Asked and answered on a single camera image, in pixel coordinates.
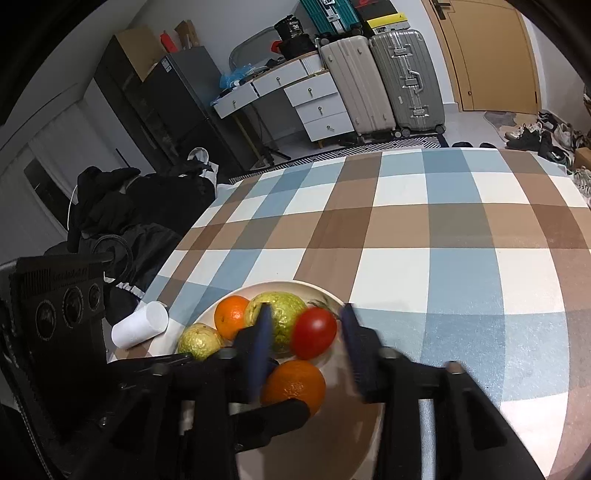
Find cream round plate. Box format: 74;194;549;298
177;280;386;480

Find blue plastic bag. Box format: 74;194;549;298
219;65;254;92

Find black shoebox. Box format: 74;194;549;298
362;4;399;21

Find large cardboard box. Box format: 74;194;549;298
115;25;160;81

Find yellow and white shoebox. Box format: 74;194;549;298
365;11;409;34

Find tall dark cabinet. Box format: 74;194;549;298
95;36;185;153

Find wooden door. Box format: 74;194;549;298
422;0;542;112

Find black printed pouch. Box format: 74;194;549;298
274;15;304;40

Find white paper roll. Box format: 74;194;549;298
111;301;169;348

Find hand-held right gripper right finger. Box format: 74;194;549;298
341;303;546;480

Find red tomato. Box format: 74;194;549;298
291;307;339;361

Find white drawer desk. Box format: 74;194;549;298
212;52;355;144

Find grey arched frame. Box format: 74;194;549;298
229;27;282;75

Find white cable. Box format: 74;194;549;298
67;185;81;232

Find teal suitcase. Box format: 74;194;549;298
300;0;363;34

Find black clothing pile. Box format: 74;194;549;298
44;161;218;324

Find dark patterned rug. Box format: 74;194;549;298
228;131;448;183

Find orange mandarin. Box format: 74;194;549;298
260;360;327;416
215;296;252;341

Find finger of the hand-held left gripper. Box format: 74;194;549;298
229;399;311;455

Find scattered loose shoes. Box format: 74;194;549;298
450;110;591;204

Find beige suitcase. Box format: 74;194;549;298
318;36;398;139

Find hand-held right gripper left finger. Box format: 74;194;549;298
69;302;274;480

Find dark grey refrigerator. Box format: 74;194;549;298
141;46;245;174

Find grey door mat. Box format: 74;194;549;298
482;111;522;139

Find brown paper bag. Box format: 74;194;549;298
174;19;201;49

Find black bag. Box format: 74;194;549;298
279;34;317;59

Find grey suitcase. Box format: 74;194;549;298
369;28;447;137

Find small green guava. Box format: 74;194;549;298
178;323;227;361

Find large yellow-green guava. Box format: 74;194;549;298
244;292;309;357

